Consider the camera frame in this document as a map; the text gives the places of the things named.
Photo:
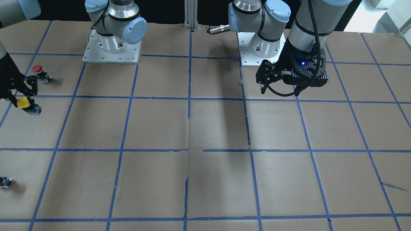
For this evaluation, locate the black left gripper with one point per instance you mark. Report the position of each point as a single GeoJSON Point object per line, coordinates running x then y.
{"type": "Point", "coordinates": [286, 59]}

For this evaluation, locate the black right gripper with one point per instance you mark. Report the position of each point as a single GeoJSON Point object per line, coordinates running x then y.
{"type": "Point", "coordinates": [9, 81]}

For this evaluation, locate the yellow push button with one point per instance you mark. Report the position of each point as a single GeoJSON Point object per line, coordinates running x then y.
{"type": "Point", "coordinates": [29, 105]}

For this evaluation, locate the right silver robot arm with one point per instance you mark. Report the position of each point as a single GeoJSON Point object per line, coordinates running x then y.
{"type": "Point", "coordinates": [117, 25]}

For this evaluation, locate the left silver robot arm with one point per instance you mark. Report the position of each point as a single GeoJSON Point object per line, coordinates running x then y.
{"type": "Point", "coordinates": [314, 22]}

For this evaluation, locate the red push button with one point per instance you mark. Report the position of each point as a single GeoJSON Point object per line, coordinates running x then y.
{"type": "Point", "coordinates": [42, 76]}

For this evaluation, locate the green push button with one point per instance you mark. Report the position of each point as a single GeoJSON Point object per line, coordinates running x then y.
{"type": "Point", "coordinates": [5, 182]}

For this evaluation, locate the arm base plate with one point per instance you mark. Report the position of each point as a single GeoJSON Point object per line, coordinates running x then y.
{"type": "Point", "coordinates": [248, 59]}
{"type": "Point", "coordinates": [112, 56]}

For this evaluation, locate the silver cable connector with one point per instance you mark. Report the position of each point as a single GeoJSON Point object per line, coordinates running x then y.
{"type": "Point", "coordinates": [218, 29]}

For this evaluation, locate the aluminium frame post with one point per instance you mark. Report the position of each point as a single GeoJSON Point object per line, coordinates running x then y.
{"type": "Point", "coordinates": [191, 14]}

